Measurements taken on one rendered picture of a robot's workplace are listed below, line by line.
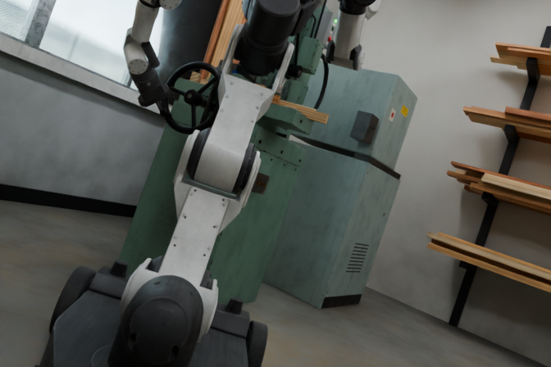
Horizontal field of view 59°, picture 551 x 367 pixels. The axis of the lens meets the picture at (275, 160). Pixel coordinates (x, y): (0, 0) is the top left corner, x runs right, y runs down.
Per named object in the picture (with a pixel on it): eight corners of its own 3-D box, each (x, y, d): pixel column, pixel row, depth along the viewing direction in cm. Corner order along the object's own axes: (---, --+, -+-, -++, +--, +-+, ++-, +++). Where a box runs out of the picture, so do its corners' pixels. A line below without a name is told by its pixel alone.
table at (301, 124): (158, 83, 207) (163, 69, 207) (197, 102, 235) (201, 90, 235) (283, 118, 182) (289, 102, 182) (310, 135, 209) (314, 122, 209)
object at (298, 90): (279, 101, 230) (287, 78, 230) (284, 106, 236) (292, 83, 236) (296, 106, 226) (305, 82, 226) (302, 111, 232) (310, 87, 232)
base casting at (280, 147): (166, 118, 214) (173, 98, 215) (229, 143, 266) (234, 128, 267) (252, 146, 195) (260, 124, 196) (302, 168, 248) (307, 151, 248)
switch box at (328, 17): (311, 40, 241) (322, 10, 242) (318, 47, 251) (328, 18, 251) (323, 43, 239) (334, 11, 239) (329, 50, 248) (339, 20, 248)
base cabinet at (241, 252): (111, 272, 212) (166, 118, 214) (185, 268, 264) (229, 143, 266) (193, 315, 193) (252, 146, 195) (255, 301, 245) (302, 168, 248)
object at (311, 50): (293, 65, 232) (303, 36, 232) (300, 71, 240) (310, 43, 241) (309, 69, 228) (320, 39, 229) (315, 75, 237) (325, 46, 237)
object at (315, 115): (216, 92, 225) (220, 84, 225) (219, 94, 227) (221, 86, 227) (325, 123, 202) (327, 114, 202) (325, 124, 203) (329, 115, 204)
